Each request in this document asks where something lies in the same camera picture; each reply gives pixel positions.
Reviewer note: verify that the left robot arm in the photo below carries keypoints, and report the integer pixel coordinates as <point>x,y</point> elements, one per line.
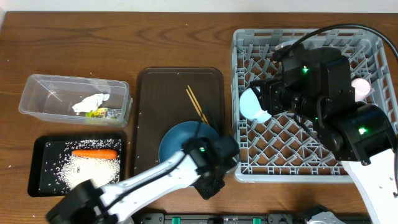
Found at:
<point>201,163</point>

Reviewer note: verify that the clear plastic bin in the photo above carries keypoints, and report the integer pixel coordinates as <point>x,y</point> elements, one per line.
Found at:
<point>51,97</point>

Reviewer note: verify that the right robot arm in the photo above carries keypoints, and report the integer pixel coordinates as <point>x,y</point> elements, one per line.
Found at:
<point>316,85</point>

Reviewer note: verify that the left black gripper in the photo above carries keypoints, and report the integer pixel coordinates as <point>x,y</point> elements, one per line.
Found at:
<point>210,189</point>

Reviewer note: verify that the light blue rice bowl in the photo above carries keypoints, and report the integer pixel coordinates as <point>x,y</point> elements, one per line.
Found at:
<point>250,108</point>

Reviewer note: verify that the black waste tray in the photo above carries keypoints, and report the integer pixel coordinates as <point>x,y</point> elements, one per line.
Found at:
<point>52,152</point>

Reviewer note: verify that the wooden chopstick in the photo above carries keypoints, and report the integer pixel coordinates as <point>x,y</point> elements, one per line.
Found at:
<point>198,102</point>
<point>196,105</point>

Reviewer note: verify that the yellow green snack wrapper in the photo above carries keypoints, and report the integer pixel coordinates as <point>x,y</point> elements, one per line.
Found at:
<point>104,113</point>

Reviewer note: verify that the grey dishwasher rack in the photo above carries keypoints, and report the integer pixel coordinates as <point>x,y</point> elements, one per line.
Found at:
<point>279,150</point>

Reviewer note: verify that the pink plastic cup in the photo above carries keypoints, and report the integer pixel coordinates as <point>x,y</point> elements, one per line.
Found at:
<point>361,88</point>

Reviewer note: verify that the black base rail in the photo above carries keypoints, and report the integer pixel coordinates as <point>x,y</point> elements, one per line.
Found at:
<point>317,214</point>

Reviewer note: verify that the orange carrot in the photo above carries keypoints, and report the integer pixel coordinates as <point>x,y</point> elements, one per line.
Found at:
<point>96,153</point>

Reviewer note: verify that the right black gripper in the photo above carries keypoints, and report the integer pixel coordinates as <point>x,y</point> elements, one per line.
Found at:
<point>269,96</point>

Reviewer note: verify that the white rice pile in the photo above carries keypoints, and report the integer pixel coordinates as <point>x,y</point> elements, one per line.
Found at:
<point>80,169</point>

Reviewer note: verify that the dark brown serving tray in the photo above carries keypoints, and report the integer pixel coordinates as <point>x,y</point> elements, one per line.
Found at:
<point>162,103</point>

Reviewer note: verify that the white tissue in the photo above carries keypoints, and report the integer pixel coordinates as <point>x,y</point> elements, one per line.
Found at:
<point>90,103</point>

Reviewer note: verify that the dark blue plate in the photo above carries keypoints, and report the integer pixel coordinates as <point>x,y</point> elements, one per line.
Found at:
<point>177,135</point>

